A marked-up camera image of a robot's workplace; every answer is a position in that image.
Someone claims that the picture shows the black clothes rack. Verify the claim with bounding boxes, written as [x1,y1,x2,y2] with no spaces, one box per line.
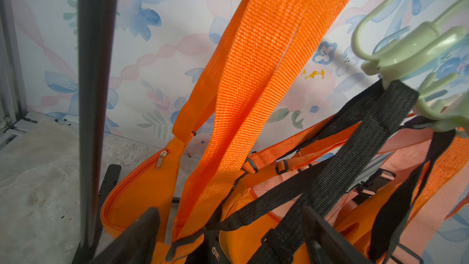
[73,0,121,264]

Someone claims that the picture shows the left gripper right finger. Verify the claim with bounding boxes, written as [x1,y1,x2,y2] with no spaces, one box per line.
[302,206,371,264]

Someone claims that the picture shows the light green hook middle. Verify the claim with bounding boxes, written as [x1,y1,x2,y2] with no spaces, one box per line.
[414,73,469,139]

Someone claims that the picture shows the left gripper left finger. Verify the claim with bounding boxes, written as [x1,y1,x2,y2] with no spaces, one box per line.
[89,207,160,264]

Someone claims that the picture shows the light green hook left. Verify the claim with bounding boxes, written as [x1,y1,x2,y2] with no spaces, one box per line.
[351,0,469,83]

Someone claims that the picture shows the orange bag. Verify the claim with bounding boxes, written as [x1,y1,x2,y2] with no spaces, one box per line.
[219,115,469,264]
[101,0,350,264]

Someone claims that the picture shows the light green hook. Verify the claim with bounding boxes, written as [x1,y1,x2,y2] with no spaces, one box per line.
[351,0,469,83]
[414,73,469,139]

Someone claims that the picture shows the black bag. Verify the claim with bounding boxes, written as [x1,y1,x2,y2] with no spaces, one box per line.
[164,79,457,264]

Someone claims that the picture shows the pink bag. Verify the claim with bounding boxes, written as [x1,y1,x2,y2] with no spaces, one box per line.
[238,129,469,264]

